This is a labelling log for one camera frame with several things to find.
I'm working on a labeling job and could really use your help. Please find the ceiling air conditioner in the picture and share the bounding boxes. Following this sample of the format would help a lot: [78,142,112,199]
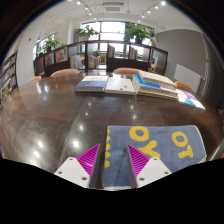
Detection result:
[101,1,126,14]

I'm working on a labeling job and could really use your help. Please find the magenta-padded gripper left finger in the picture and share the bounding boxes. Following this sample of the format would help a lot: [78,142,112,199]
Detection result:
[54,143,101,189]

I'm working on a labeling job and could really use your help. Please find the wall bookshelf with books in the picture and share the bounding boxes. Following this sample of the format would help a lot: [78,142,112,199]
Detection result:
[0,50,19,104]

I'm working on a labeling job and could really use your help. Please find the grey towel with yellow letters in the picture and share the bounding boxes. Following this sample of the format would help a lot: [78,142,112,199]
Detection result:
[101,124,208,189]

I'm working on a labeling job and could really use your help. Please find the white and teal illustrated book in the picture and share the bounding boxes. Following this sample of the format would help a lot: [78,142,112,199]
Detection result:
[176,91,196,108]

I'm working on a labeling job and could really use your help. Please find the dark blue book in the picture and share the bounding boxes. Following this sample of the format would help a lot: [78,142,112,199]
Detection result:
[74,75,110,93]

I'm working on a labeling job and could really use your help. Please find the medium green potted plant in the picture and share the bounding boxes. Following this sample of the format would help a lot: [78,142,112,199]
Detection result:
[74,24,100,43]

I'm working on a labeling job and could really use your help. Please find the large white radiator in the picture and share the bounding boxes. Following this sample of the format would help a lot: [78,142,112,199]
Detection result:
[173,63,204,93]

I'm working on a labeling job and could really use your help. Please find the thick white book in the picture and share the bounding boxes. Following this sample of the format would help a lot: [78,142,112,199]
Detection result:
[138,69,178,92]

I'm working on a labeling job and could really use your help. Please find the small green potted plant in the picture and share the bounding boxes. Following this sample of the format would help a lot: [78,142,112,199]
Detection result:
[41,34,63,54]

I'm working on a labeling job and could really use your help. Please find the ceiling spotlights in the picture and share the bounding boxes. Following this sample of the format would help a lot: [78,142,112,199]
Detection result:
[68,0,168,19]

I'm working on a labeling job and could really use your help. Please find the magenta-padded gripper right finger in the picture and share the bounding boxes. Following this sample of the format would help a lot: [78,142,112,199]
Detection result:
[125,144,172,189]

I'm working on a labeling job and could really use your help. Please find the orange-brown chair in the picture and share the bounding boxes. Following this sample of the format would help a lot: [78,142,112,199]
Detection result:
[28,75,43,83]
[174,80,196,94]
[49,68,82,78]
[112,67,141,76]

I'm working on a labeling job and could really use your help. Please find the dark open shelf unit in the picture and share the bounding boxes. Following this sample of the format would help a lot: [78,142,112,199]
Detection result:
[33,39,169,78]

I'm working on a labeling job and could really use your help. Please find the large green potted plant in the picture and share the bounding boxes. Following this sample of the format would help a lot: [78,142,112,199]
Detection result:
[123,21,155,46]

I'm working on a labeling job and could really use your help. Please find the purple and white book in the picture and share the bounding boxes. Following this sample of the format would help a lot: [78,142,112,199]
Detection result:
[182,89,207,111]

